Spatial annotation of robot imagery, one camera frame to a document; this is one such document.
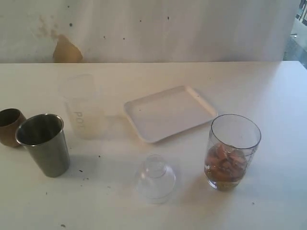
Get stainless steel cup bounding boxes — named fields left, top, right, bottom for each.
left=15, top=113, right=70, bottom=178

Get clear plastic shaker cup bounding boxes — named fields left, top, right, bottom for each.
left=204, top=114, right=261, bottom=191

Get white rectangular tray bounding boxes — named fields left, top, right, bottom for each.
left=123, top=85, right=218, bottom=143

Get translucent plastic cup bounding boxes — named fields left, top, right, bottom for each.
left=59, top=74, right=105, bottom=139

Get brown wooden bowl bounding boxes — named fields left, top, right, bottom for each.
left=0, top=108, right=26, bottom=148

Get clear plastic shaker lid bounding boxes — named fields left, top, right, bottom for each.
left=135, top=154, right=176, bottom=204

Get brown cubes and gold coins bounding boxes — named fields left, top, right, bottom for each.
left=204, top=144, right=248, bottom=191

